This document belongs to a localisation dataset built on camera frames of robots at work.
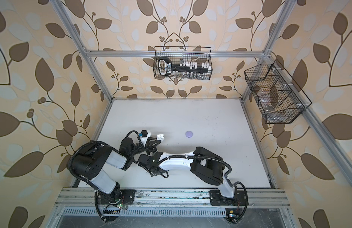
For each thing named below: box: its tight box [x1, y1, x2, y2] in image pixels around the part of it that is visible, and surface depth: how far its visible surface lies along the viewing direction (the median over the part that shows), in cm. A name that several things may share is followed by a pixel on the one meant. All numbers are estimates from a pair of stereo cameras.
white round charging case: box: [156, 133, 165, 142], surface depth 87 cm
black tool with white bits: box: [158, 57, 212, 76], surface depth 84 cm
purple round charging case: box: [185, 130, 194, 139], surface depth 101 cm
